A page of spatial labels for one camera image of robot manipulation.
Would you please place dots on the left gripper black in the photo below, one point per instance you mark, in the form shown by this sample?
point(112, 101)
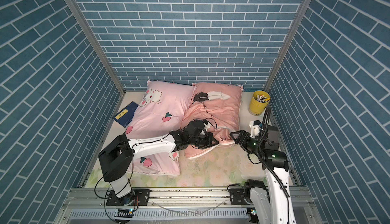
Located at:
point(208, 138)

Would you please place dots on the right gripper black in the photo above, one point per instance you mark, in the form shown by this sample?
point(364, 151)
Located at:
point(242, 142)

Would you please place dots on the salmon pink feather pillow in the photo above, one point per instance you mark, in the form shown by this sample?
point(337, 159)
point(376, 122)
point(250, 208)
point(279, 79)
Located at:
point(220, 105)

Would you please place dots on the light pink bunny pillow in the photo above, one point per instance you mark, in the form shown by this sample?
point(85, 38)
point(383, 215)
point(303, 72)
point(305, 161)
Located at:
point(161, 111)

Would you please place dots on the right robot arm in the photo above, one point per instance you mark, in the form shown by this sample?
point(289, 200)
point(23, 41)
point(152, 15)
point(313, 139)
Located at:
point(271, 202)

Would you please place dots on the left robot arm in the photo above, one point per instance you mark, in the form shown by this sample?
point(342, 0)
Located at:
point(118, 155)

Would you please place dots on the floral table mat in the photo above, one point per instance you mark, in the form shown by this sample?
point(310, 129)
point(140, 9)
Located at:
point(222, 166)

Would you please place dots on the yellow pen cup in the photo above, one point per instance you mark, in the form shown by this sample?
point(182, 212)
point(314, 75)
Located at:
point(255, 107)

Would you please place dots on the markers in cup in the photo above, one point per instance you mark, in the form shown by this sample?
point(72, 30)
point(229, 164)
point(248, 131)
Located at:
point(262, 98)

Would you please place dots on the dark blue booklet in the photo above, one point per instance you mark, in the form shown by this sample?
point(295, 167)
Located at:
point(125, 115)

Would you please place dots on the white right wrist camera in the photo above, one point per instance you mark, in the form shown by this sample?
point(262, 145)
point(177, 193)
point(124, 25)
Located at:
point(255, 128)

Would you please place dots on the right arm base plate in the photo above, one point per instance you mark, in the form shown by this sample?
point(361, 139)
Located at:
point(237, 197)

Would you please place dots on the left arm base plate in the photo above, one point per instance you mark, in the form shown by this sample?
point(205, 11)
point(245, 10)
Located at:
point(137, 197)

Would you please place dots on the aluminium mounting rail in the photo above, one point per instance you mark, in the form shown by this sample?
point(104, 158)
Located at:
point(194, 205)

